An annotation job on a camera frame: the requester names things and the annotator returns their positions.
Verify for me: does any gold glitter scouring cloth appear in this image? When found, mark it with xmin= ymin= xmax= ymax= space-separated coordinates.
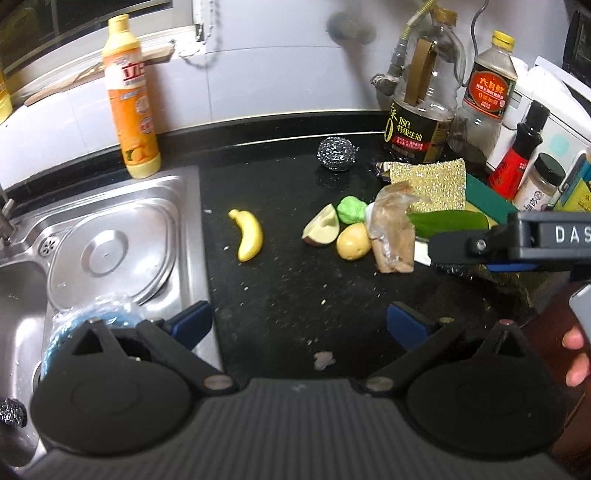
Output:
xmin=390 ymin=157 xmax=467 ymax=215

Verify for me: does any yellow toy banana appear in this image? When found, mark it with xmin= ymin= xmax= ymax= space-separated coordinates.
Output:
xmin=228 ymin=209 xmax=264 ymax=263

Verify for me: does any window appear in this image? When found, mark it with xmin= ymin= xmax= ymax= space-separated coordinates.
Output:
xmin=0 ymin=0 xmax=195 ymax=77

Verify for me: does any dark bottle red label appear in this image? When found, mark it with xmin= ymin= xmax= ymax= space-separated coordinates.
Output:
xmin=488 ymin=100 xmax=550 ymax=201

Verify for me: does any green yellow sponge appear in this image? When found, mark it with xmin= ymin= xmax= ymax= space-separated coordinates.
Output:
xmin=464 ymin=175 xmax=519 ymax=228

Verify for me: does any green toy cucumber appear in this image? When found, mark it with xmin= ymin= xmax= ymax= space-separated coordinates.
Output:
xmin=409 ymin=210 xmax=490 ymax=240

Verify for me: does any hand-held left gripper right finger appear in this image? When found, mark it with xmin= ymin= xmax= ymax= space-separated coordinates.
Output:
xmin=355 ymin=302 xmax=532 ymax=398

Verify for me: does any brass gas valve pipe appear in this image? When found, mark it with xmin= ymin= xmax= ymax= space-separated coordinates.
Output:
xmin=372 ymin=0 xmax=435 ymax=99

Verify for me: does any cardboard strip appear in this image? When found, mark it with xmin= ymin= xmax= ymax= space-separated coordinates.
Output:
xmin=23 ymin=44 xmax=174 ymax=108

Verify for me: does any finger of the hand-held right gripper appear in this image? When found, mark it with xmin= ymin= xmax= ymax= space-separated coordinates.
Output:
xmin=428 ymin=224 xmax=509 ymax=266
xmin=486 ymin=262 xmax=548 ymax=273

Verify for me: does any toy potato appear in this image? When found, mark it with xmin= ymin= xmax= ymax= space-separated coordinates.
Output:
xmin=335 ymin=223 xmax=372 ymax=260

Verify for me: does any white appliance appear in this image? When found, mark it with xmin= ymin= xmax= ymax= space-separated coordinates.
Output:
xmin=487 ymin=55 xmax=591 ymax=172

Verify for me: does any brown plastic bag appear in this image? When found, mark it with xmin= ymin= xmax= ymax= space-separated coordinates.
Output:
xmin=367 ymin=181 xmax=430 ymax=274

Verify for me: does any blue bin with plastic liner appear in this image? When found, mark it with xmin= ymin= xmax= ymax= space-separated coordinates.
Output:
xmin=41 ymin=295 xmax=153 ymax=384

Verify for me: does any steel wool scrubber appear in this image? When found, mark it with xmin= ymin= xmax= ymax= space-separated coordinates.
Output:
xmin=318 ymin=137 xmax=360 ymax=172
xmin=0 ymin=398 xmax=27 ymax=428

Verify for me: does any stainless steel sink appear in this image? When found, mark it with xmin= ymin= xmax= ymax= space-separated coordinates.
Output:
xmin=0 ymin=165 xmax=225 ymax=462

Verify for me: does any person's right hand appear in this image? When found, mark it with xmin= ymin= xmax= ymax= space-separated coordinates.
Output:
xmin=566 ymin=325 xmax=588 ymax=388

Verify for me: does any orange dish soap bottle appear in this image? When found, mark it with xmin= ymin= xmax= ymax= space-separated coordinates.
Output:
xmin=102 ymin=14 xmax=162 ymax=181

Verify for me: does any yellow detergent jug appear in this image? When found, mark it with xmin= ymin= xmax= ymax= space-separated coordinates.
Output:
xmin=0 ymin=69 xmax=14 ymax=125

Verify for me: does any toy apple wedge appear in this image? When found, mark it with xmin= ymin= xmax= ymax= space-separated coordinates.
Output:
xmin=302 ymin=204 xmax=340 ymax=245

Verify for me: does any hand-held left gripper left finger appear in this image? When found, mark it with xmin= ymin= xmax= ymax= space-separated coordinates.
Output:
xmin=69 ymin=300 xmax=236 ymax=398

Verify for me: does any green toy broccoli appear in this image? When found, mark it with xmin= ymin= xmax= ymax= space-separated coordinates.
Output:
xmin=337 ymin=196 xmax=370 ymax=227

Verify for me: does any curved steel faucet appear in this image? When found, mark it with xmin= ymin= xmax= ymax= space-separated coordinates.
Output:
xmin=0 ymin=185 xmax=14 ymax=245

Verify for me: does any clear bottle yellow cap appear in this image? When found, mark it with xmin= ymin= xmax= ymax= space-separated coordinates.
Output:
xmin=455 ymin=30 xmax=518 ymax=158

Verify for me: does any blue yellow box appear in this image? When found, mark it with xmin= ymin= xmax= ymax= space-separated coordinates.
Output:
xmin=551 ymin=152 xmax=591 ymax=213

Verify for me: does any large soy sauce bottle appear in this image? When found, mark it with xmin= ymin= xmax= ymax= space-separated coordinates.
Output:
xmin=383 ymin=8 xmax=467 ymax=164

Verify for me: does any spice jar black lid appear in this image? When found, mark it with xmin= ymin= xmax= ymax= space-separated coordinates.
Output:
xmin=512 ymin=152 xmax=566 ymax=212

